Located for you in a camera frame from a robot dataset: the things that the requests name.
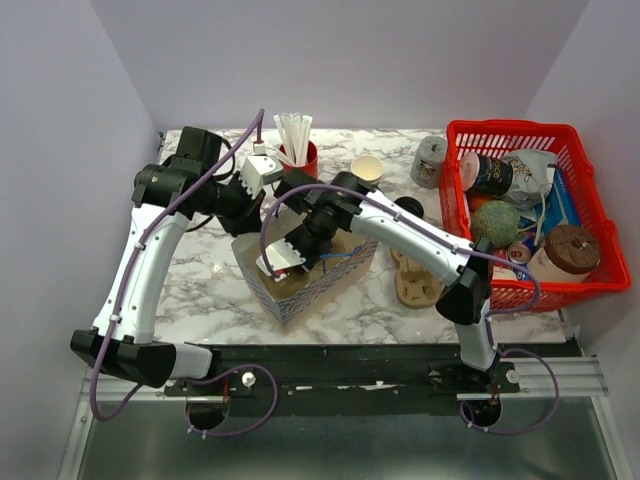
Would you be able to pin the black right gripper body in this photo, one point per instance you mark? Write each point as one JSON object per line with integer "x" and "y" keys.
{"x": 309, "y": 239}

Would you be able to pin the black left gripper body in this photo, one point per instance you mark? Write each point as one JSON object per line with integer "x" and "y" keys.
{"x": 234, "y": 205}

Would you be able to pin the brown pulp cup carrier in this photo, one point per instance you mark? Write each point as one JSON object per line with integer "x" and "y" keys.
{"x": 300, "y": 277}
{"x": 415, "y": 286}

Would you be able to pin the checkered paper takeout bag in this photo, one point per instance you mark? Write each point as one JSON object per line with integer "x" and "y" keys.
{"x": 312, "y": 298}

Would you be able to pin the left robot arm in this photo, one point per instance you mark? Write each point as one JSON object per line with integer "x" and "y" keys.
{"x": 166, "y": 196}

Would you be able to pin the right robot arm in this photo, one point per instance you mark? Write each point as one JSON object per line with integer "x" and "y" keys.
{"x": 353, "y": 205}

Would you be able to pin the white wrapped straws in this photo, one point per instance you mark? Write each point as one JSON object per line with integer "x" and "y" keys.
{"x": 294, "y": 131}

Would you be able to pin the black lid stack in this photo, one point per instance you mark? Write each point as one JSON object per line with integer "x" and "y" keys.
{"x": 408, "y": 207}

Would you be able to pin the grey marbled block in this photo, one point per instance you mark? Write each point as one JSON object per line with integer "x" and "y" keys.
{"x": 429, "y": 161}

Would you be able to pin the dark printed cup in basket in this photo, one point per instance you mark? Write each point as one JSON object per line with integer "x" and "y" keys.
{"x": 485, "y": 175}

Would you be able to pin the green round sponge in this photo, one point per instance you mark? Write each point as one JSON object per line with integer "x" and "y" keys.
{"x": 497, "y": 221}

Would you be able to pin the crumpled silver snack bag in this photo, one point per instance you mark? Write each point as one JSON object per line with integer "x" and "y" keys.
{"x": 533, "y": 174}

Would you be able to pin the blue package in basket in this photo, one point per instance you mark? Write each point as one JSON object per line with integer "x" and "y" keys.
{"x": 560, "y": 208}

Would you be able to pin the brown round cake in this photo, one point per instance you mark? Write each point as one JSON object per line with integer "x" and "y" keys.
{"x": 567, "y": 254}

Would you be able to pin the red plastic basket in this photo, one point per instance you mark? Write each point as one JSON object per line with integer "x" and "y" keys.
{"x": 496, "y": 137}

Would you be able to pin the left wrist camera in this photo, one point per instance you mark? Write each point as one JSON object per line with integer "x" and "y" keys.
{"x": 259, "y": 170}

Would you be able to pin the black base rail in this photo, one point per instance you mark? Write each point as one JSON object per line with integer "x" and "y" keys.
{"x": 343, "y": 380}

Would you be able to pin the aluminium frame rail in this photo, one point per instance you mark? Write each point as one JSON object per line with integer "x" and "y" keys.
{"x": 575, "y": 377}

